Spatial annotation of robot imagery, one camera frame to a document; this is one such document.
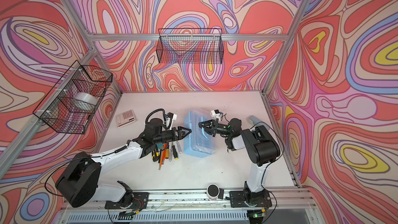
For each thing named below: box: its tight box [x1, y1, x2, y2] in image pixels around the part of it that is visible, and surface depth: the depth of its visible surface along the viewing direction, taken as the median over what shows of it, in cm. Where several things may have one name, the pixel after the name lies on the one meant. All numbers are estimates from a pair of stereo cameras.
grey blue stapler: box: [246, 115, 270, 130], surface depth 101 cm
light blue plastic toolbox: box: [183, 108, 218, 159], surface depth 82 cm
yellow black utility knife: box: [151, 150, 160, 162], surface depth 88 cm
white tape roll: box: [72, 92, 98, 114], surface depth 74 cm
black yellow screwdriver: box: [172, 145, 179, 160], surface depth 89 cm
